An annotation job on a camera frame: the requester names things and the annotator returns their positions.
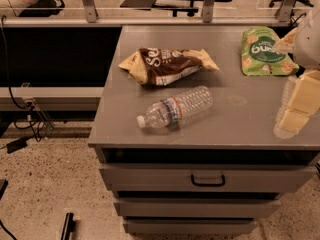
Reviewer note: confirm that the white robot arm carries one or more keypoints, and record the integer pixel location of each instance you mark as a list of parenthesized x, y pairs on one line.
[(306, 54)]

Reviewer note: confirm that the green snack bag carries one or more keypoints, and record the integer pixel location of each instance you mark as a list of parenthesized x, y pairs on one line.
[(258, 57)]

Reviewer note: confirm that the black power adapter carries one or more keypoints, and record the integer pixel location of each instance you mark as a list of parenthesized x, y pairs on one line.
[(16, 145)]

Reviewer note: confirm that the grey drawer cabinet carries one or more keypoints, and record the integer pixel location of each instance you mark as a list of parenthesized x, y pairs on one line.
[(236, 130)]

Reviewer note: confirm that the brown chip bag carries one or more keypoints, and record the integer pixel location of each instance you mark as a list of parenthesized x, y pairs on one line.
[(161, 67)]

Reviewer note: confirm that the bottom grey drawer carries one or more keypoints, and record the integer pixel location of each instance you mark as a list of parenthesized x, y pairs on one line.
[(188, 226)]

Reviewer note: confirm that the metal railing frame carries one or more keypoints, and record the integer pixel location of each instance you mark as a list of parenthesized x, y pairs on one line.
[(90, 13)]

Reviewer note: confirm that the clear plastic water bottle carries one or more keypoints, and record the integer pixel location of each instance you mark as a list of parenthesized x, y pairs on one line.
[(176, 108)]

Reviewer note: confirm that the top grey drawer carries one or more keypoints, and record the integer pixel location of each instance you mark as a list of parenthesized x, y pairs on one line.
[(176, 177)]

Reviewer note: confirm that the middle grey drawer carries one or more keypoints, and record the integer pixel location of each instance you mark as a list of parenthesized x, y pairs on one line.
[(195, 208)]

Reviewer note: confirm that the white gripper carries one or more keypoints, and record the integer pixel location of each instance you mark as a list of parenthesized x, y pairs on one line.
[(308, 44)]

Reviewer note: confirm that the grey drawer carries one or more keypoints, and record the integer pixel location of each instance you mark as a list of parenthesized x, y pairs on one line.
[(176, 177), (195, 208), (188, 226)]

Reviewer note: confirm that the black drawer handle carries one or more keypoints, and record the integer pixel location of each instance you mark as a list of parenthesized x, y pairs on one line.
[(198, 181)]

